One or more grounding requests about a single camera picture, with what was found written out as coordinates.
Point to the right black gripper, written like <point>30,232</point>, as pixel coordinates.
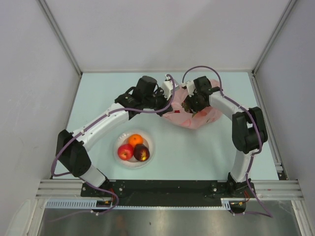
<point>194,107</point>

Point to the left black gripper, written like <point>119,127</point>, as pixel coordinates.
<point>165,102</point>

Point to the pink plastic bag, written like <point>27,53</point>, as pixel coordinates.
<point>191,120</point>

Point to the fake orange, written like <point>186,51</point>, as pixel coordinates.
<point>135,139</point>

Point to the fake dark purple fruit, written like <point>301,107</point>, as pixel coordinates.
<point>141,153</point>

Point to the fake red apple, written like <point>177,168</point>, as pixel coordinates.
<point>125,152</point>

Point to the fake cherry tomatoes bunch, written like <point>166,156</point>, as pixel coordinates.
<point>181,107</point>

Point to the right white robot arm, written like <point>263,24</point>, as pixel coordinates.
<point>248,127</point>

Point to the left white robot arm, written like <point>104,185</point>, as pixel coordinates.
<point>73,147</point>

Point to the white plate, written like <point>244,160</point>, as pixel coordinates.
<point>133,163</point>

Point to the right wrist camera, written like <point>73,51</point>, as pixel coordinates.
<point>190,87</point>

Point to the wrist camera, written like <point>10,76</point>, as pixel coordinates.
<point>169,86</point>
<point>190,87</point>

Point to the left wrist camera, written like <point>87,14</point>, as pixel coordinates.
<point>169,86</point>

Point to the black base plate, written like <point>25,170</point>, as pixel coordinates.
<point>176,193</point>

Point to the right side aluminium rail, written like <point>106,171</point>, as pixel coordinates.
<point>271,137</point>

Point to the aluminium rail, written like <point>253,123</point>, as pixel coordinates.
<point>264,189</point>
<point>271,137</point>

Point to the aluminium front rail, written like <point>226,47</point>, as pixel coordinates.
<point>264,189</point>

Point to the left aluminium frame post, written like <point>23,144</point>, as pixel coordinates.
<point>59,35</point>

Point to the aluminium frame post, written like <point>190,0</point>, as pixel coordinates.
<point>59,35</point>
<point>275,34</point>

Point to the right aluminium frame post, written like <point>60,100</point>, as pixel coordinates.
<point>275,34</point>

